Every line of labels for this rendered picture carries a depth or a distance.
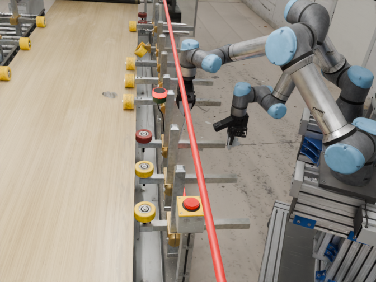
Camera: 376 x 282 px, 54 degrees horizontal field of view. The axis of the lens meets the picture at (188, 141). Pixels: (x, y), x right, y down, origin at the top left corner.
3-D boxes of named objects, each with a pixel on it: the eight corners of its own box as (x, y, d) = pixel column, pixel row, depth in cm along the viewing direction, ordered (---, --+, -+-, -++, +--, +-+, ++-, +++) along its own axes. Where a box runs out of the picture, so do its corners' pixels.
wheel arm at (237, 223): (247, 224, 149) (248, 216, 147) (249, 230, 146) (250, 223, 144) (139, 226, 143) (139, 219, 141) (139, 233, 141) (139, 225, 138)
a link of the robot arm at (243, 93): (256, 87, 165) (239, 89, 162) (252, 108, 171) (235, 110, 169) (248, 80, 171) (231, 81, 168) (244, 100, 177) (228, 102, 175)
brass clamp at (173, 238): (179, 220, 148) (180, 211, 145) (182, 247, 137) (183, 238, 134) (164, 220, 147) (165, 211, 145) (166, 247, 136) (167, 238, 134)
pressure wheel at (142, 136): (151, 146, 186) (151, 128, 180) (151, 156, 180) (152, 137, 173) (135, 146, 185) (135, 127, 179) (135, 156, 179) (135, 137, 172)
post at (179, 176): (175, 255, 150) (184, 163, 122) (176, 263, 147) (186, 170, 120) (167, 255, 149) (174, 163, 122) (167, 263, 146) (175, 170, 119)
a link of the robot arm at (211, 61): (229, 52, 153) (209, 45, 159) (211, 59, 146) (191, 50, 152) (226, 70, 158) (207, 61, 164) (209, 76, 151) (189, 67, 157)
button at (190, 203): (197, 201, 97) (198, 196, 96) (199, 212, 94) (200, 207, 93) (182, 201, 97) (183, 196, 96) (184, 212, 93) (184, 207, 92)
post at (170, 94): (168, 172, 189) (174, 88, 162) (169, 177, 186) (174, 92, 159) (161, 172, 188) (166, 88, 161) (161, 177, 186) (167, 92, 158)
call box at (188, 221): (200, 215, 103) (202, 195, 98) (203, 235, 97) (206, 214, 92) (174, 216, 102) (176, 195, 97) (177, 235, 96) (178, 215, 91)
